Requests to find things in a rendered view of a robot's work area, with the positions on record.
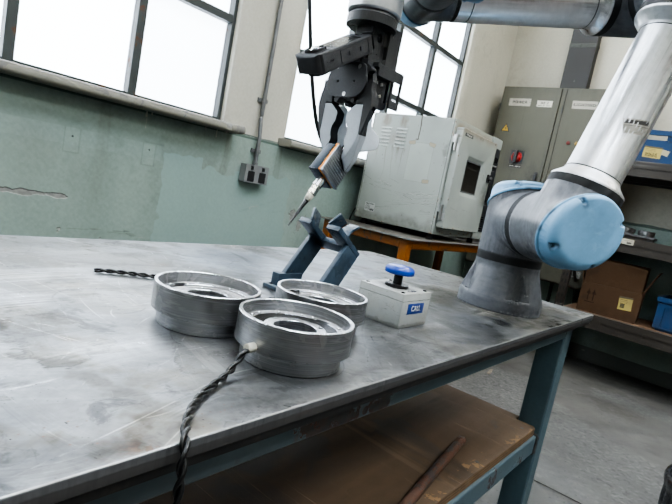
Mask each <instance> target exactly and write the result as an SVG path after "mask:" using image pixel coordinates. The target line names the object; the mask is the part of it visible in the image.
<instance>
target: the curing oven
mask: <svg viewBox="0 0 672 504"><path fill-rule="evenodd" d="M372 129H373V130H374V132H375V133H376V134H377V136H378V137H379V145H378V147H377V149H376V150H374V151H367V155H366V160H365V165H364V170H363V175H362V180H361V185H360V190H359V195H358V200H357V205H356V210H355V216H358V217H362V219H361V223H366V224H367V219H370V220H375V221H379V222H383V223H387V224H391V225H396V226H400V227H404V228H408V229H413V230H417V231H421V232H425V233H427V234H426V237H425V238H426V239H431V240H432V237H433V234H436V235H446V236H455V237H464V238H467V240H466V242H468V243H472V241H473V239H480V238H481V233H482V229H483V225H484V220H485V216H486V212H487V207H488V205H487V203H488V199H489V198H490V195H491V191H492V186H493V182H494V178H495V174H496V169H497V165H498V161H499V156H500V152H501V148H502V143H503V141H502V140H500V139H498V138H496V137H493V136H491V135H489V134H487V133H485V132H483V131H481V130H479V129H477V128H475V127H473V126H471V125H469V124H467V123H466V122H463V121H461V120H459V119H455V118H446V117H434V116H420V115H406V114H392V113H379V112H375V115H374V120H373V125H372Z"/></svg>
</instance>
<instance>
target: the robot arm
mask: <svg viewBox="0 0 672 504"><path fill-rule="evenodd" d="M348 12H349V13H348V15H347V20H346V26H347V27H348V28H349V29H351V30H352V31H354V32H356V34H347V35H345V36H342V37H339V38H337V39H334V40H332V41H329V42H326V43H324V44H321V45H318V46H317V45H316V46H312V47H308V48H306V49H304V51H303V52H300V53H297V54H295V56H296V61H297V66H298V72H299V74H307V75H309V76H311V77H320V76H323V75H326V74H328V73H330V74H329V76H328V79H327V80H325V85H324V88H323V91H322V93H321V96H320V100H319V106H318V125H319V131H320V141H321V147H322V149H323V148H324V147H325V146H326V144H327V143H332V144H336V143H339V144H340V145H341V147H342V146H343V145H344V149H343V152H342V154H341V162H342V167H343V171H344V172H349V170H350V169H351V167H352V166H353V165H354V163H355V161H356V160H357V158H358V156H359V153H360V152H367V151H374V150H376V149H377V147H378V145H379V137H378V136H377V134H376V133H375V132H374V130H373V129H372V118H373V115H374V113H375V111H376V110H378V111H383V110H384V109H385V105H386V104H387V106H386V108H388V109H390V110H393V111H395V112H397V109H398V104H399V99H400V94H401V89H402V84H403V80H404V75H402V74H400V73H398V72H397V71H396V67H397V62H398V57H399V52H400V47H401V42H402V37H403V34H402V33H401V32H399V31H398V30H397V26H398V22H399V21H400V20H401V21H402V22H403V23H404V24H406V25H408V26H410V27H421V26H424V25H427V24H429V23H430V22H451V23H468V24H488V25H509V26H529V27H549V28H569V29H580V31H581V32H582V33H583V34H584V35H587V36H603V37H618V38H635V39H634V41H633V42H632V44H631V46H630V48H629V50H628V52H627V53H626V55H625V57H624V59H623V61H622V63H621V64H620V66H619V68H618V70H617V72H616V74H615V76H614V77H613V79H612V81H611V83H610V85H609V87H608V88H607V90H606V92H605V94H604V96H603V98H602V99H601V101H600V103H599V105H598V107H597V109H596V111H595V112H594V114H593V116H592V118H591V120H590V122H589V123H588V125H587V127H586V129H585V131H584V133H583V134H582V136H581V138H580V140H579V142H578V144H577V146H576V147H575V149H574V151H573V153H572V155H571V157H570V158H569V160H568V162H567V164H566V165H565V166H564V167H561V168H558V169H555V170H552V171H551V173H550V174H549V176H548V178H547V180H546V182H545V183H539V182H532V181H517V180H510V181H502V182H499V183H497V184H496V185H495V186H494V187H493V189H492V192H491V196H490V198H489V199H488V203H487V205H488V207H487V212H486V216H485V220H484V225H483V229H482V233H481V238H480V242H479V246H478V250H477V255H476V259H475V261H474V263H473V265H472V266H471V268H470V270H469V271H468V273H467V275H466V276H465V278H464V279H463V281H462V283H461V284H460V287H459V291H458V295H457V297H458V298H459V299H460V300H462V301H463V302H466V303H468V304H470V305H473V306H476V307H479V308H482V309H485V310H488V311H492V312H496V313H500V314H504V315H509V316H514V317H521V318H531V319H535V318H539V317H540V313H541V309H542V299H541V287H540V270H541V266H542V262H543V263H546V264H548V265H550V266H552V267H554V268H558V269H568V270H574V271H581V270H587V269H591V268H594V267H596V266H598V265H600V264H602V263H604V262H605V261H606V260H608V259H609V258H610V257H611V256H612V255H613V254H614V252H615V251H616V250H617V248H618V247H619V245H620V243H621V241H622V238H623V235H624V229H625V227H624V226H623V225H622V222H623V221H624V217H623V214H622V212H621V210H620V209H621V207H622V205H623V203H624V201H625V199H624V196H623V194H622V192H621V188H620V187H621V185H622V183H623V181H624V179H625V178H626V176H627V174H628V172H629V170H630V168H631V167H632V165H633V163H634V161H635V159H636V158H637V156H638V154H639V152H640V150H641V149H642V147H643V145H644V143H645V141H646V139H647V138H648V136H649V134H650V132H651V130H652V129H653V127H654V125H655V123H656V121H657V120H658V118H659V116H660V114H661V112H662V110H663V109H664V107H665V105H666V103H667V101H668V100H669V98H670V96H671V94H672V0H349V3H348ZM390 83H391V86H390ZM394 83H396V84H398V85H399V88H398V93H397V98H396V103H395V102H393V101H391V100H392V92H393V87H394ZM389 88H390V91H389ZM388 92H389V96H388ZM342 103H345V105H340V106H339V104H342ZM346 107H349V108H351V109H350V110H349V111H348V110H347V108H346ZM346 124H347V126H346ZM343 140H344V141H343Z"/></svg>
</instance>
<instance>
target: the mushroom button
mask: <svg viewBox="0 0 672 504"><path fill-rule="evenodd" d="M385 271H386V272H389V273H391V274H394V279H393V283H394V284H398V285H402V280H403V276H405V277H414V275H415V271H414V269H412V268H411V267H409V266H406V265H402V264H397V263H390V264H387V265H386V266H385Z"/></svg>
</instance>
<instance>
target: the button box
mask: <svg viewBox="0 0 672 504"><path fill-rule="evenodd" d="M358 293H360V294H362V295H364V296H365V297H366V298H367V299H368V303H367V308H366V312H365V317H368V318H370V319H373V320H375V321H378V322H381V323H383V324H386V325H388V326H391V327H394V328H396V329H399V328H405V327H411V326H417V325H422V324H425V319H426V315H427V310H428V306H429V301H430V297H431V292H428V291H426V290H422V289H418V288H415V287H412V286H409V285H407V284H404V283H402V285H398V284H394V283H393V280H391V279H384V280H361V282H360V287H359V292H358Z"/></svg>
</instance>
